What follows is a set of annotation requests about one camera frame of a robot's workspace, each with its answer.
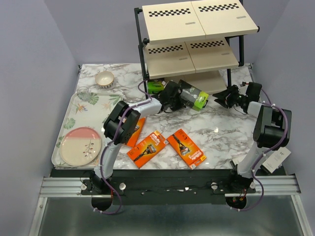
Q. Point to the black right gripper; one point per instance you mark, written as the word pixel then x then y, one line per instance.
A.
pixel 224 101

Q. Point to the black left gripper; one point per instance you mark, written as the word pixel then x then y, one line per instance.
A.
pixel 180 105

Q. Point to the black green razor box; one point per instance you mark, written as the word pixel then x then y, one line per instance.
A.
pixel 155 86
pixel 192 96

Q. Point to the beige black three-tier shelf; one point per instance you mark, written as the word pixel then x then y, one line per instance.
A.
pixel 193 41

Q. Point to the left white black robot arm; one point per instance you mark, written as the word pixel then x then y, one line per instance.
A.
pixel 120 126

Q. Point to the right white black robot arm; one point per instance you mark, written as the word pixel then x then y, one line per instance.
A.
pixel 271 131

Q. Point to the orange Gillette Fusion5 box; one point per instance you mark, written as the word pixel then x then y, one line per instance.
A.
pixel 134 138

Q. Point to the white bowl orange rim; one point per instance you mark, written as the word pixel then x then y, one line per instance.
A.
pixel 104 79

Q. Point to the white leaf-print tray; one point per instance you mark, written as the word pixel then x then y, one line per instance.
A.
pixel 92 114

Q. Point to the white paper card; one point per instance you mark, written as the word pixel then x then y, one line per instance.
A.
pixel 276 159

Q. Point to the clear drinking glass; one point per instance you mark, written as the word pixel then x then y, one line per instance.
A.
pixel 83 93

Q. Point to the pink white plate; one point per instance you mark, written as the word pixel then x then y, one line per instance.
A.
pixel 80 146

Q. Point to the aluminium black mounting rail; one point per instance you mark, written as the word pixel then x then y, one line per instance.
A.
pixel 163 187

